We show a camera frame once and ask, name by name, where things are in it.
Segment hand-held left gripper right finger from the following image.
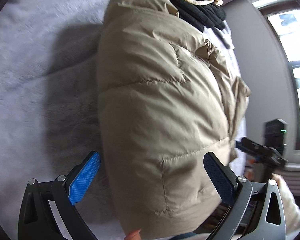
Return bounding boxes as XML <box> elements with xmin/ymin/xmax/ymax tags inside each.
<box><xmin>203</xmin><ymin>151</ymin><xmax>287</xmax><ymax>240</ymax></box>

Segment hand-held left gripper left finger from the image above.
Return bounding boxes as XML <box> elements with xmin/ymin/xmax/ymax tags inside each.
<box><xmin>17</xmin><ymin>151</ymin><xmax>102</xmax><ymax>240</ymax></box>

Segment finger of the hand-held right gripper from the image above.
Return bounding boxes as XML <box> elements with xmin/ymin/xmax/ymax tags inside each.
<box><xmin>254</xmin><ymin>147</ymin><xmax>288</xmax><ymax>168</ymax></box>
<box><xmin>236</xmin><ymin>137</ymin><xmax>265</xmax><ymax>153</ymax></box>

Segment beige puffer jacket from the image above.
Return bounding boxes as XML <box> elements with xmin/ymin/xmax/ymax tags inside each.
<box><xmin>96</xmin><ymin>0</ymin><xmax>252</xmax><ymax>239</ymax></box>

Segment person's right forearm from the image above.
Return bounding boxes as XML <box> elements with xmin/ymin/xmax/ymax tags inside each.
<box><xmin>272</xmin><ymin>174</ymin><xmax>300</xmax><ymax>232</ymax></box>

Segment person's left hand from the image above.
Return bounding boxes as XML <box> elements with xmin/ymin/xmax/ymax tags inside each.
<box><xmin>124</xmin><ymin>228</ymin><xmax>142</xmax><ymax>240</ymax></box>

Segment grey radiator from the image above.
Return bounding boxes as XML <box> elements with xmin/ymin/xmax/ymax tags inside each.
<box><xmin>285</xmin><ymin>162</ymin><xmax>300</xmax><ymax>202</ymax></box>

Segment person's blue jeans leg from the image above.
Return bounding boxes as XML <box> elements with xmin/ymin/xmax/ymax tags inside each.
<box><xmin>174</xmin><ymin>232</ymin><xmax>198</xmax><ymax>240</ymax></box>

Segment lavender fleece blanket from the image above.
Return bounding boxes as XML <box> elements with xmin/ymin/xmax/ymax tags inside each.
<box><xmin>0</xmin><ymin>0</ymin><xmax>248</xmax><ymax>240</ymax></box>

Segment black garment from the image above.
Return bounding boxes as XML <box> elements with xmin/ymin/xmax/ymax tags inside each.
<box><xmin>120</xmin><ymin>0</ymin><xmax>227</xmax><ymax>33</ymax></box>

